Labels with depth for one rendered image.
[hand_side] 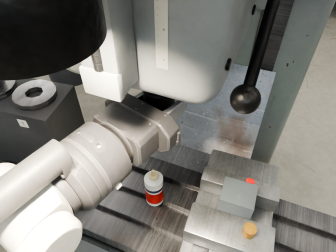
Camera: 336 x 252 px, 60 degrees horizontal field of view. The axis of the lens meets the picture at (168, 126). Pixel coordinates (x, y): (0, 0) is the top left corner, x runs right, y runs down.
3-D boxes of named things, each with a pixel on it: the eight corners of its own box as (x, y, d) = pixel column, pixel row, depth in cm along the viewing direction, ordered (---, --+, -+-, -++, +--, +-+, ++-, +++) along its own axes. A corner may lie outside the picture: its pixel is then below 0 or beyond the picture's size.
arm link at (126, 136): (182, 110, 37) (115, 173, 30) (179, 158, 43) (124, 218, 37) (110, 74, 42) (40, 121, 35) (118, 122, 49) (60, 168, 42)
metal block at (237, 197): (247, 226, 53) (254, 210, 49) (215, 215, 55) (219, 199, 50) (251, 202, 57) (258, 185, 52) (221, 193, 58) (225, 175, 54)
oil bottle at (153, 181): (159, 209, 65) (158, 181, 57) (143, 203, 66) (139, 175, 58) (166, 194, 67) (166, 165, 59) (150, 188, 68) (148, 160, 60)
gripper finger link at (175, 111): (182, 108, 46) (158, 131, 43) (183, 92, 44) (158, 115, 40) (191, 112, 45) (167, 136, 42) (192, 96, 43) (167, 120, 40)
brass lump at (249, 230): (253, 241, 49) (256, 236, 47) (240, 236, 49) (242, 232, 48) (255, 229, 50) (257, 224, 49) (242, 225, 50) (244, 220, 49)
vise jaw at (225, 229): (266, 270, 49) (272, 261, 46) (182, 240, 53) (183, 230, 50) (270, 237, 53) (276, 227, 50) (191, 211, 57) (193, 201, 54)
